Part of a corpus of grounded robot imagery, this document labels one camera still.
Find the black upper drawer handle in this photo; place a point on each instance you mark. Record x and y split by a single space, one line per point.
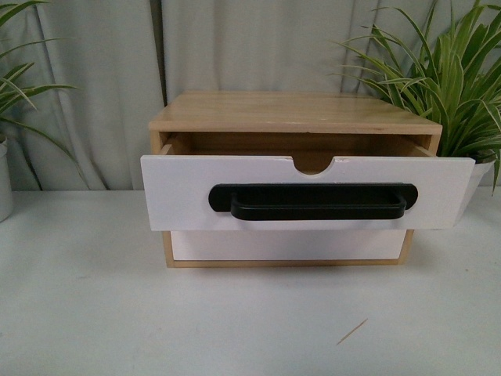
313 201

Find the thin wooden splinter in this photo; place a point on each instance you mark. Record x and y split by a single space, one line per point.
352 331

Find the white plant pot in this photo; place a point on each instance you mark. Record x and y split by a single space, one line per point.
6 194
479 170

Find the right spider plant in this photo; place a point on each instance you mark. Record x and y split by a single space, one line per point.
452 79

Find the left spider plant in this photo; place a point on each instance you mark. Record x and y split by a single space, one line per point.
13 92

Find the right white plant pot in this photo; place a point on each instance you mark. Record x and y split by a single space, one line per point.
479 170

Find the grey backdrop curtain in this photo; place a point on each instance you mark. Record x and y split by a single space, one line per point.
120 62

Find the wooden drawer cabinet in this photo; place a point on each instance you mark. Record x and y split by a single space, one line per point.
311 128

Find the white drawer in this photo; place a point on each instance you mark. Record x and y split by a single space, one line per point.
177 188
286 245

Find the left white plant pot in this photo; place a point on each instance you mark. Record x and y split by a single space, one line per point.
6 194

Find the spider plant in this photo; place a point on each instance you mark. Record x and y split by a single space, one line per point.
13 92
452 79

